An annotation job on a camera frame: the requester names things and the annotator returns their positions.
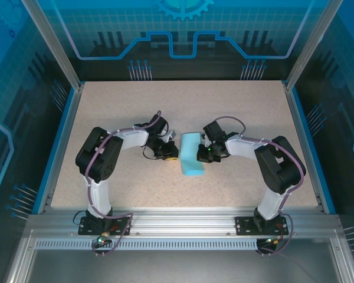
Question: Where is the slotted grey cable duct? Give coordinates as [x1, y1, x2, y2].
[34, 239, 260, 251]

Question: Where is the cable connector green light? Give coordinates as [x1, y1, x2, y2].
[94, 232, 112, 246]
[264, 235, 284, 247]

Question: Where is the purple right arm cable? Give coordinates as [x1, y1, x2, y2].
[214, 116, 308, 256]

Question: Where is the thin black left gripper wire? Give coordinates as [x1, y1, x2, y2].
[141, 146, 163, 162]

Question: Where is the grey metal shelf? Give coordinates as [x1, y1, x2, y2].
[26, 249, 342, 283]

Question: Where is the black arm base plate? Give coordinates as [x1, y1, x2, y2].
[78, 216, 132, 236]
[234, 216, 289, 236]

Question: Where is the aluminium front rail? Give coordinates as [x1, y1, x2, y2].
[28, 206, 342, 238]

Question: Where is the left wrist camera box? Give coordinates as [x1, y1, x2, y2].
[162, 129, 178, 143]

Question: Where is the aluminium corner post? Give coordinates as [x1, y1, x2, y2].
[284, 0, 345, 91]
[20, 0, 86, 91]

